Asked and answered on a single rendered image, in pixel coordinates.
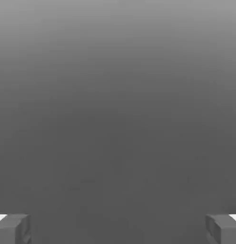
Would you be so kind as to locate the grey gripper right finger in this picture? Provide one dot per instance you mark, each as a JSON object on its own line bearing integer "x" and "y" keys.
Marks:
{"x": 224, "y": 229}

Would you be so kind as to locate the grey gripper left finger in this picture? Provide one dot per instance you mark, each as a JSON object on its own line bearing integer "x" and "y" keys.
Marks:
{"x": 9, "y": 228}

